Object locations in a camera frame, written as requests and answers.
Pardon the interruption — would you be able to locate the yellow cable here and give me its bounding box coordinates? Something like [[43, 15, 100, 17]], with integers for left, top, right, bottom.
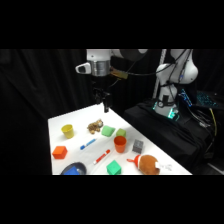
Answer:
[[209, 107, 218, 138]]

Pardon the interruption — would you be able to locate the brown plush with red hat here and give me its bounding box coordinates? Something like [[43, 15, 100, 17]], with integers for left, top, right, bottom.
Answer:
[[126, 153, 173, 176]]

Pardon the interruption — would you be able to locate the orange plastic cup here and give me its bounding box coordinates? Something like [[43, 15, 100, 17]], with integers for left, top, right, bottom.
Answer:
[[113, 135, 128, 154]]

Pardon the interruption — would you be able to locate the light green flat block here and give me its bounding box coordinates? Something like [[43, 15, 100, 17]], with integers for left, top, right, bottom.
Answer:
[[100, 124, 117, 138]]

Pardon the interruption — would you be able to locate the black curtain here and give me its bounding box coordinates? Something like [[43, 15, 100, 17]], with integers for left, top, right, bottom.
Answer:
[[0, 49, 224, 176]]

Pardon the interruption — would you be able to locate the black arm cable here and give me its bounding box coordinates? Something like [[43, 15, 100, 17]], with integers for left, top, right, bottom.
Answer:
[[105, 49, 194, 88]]

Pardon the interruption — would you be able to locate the dark bowl with blue inside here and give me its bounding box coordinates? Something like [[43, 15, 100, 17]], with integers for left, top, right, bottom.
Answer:
[[60, 161, 88, 176]]

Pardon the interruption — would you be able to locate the yellow plastic cup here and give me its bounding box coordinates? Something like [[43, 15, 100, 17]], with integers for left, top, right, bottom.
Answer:
[[60, 123, 76, 140]]

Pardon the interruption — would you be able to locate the tiger plush toy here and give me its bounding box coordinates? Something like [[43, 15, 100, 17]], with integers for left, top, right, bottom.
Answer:
[[86, 118, 104, 135]]

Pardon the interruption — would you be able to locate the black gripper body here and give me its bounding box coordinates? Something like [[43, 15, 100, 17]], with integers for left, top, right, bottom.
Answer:
[[92, 76, 112, 105]]

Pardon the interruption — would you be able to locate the orange block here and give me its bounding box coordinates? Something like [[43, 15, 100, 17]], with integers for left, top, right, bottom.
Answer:
[[51, 145, 69, 160]]

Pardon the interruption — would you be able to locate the grey cube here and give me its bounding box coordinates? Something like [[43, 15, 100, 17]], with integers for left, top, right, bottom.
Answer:
[[131, 138, 145, 155]]

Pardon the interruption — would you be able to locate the blue pen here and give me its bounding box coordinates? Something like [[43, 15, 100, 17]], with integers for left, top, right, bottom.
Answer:
[[79, 138, 98, 151]]

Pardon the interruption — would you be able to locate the black keyboard with blue lights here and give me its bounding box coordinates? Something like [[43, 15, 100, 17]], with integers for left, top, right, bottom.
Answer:
[[195, 90, 221, 109]]

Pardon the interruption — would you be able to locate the black cloth covered stand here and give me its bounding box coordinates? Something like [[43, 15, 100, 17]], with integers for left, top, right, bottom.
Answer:
[[123, 99, 224, 176]]

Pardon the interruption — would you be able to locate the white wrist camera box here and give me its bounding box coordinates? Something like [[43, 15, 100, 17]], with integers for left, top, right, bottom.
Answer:
[[75, 62, 92, 75]]

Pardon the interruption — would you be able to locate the small yellow-green block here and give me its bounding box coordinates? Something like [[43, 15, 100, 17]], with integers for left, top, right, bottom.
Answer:
[[115, 128, 128, 139]]

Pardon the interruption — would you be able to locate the dark green cube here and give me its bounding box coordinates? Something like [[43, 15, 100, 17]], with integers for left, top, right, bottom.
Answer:
[[106, 159, 123, 176]]

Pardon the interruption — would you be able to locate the red pen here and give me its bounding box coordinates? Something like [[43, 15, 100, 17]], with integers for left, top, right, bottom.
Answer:
[[92, 148, 112, 166]]

